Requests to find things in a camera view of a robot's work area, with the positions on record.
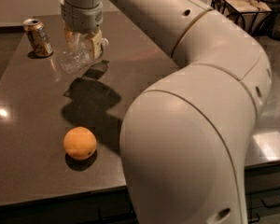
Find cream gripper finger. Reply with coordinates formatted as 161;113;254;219
64;27;80;51
86;29;102;60

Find clear plastic water bottle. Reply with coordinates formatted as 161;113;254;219
58;38;108;74

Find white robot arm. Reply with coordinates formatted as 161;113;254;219
61;0;272;224

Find brown soda can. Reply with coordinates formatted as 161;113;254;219
23;18;53;58

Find orange fruit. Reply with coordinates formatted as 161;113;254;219
63;127;97;161

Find white napkins stack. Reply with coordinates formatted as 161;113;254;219
218;0;272;33

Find black wire napkin basket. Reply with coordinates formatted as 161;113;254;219
210;0;274;37

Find left drawer handle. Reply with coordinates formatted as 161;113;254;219
97;208;134;224

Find drawer handle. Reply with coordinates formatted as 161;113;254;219
97;208;134;224
261;195;280;208
248;214;260;224

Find right lower drawer handle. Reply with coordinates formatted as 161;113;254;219
248;214;260;224

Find right upper drawer handle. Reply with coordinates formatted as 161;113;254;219
261;195;280;208

